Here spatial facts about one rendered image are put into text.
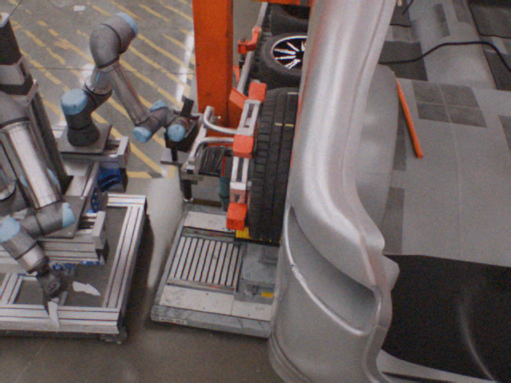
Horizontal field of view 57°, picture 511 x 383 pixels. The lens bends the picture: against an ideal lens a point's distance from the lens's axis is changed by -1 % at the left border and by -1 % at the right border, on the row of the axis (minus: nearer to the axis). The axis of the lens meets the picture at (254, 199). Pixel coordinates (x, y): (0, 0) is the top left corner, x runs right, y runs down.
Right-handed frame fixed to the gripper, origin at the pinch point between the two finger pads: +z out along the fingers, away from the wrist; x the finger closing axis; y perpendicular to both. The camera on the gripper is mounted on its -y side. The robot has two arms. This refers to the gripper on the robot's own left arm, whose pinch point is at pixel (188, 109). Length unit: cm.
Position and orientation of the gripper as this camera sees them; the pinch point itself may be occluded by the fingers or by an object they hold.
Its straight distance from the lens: 247.6
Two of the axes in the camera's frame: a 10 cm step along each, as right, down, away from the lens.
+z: 0.1, -4.3, 9.0
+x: 9.6, 2.6, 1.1
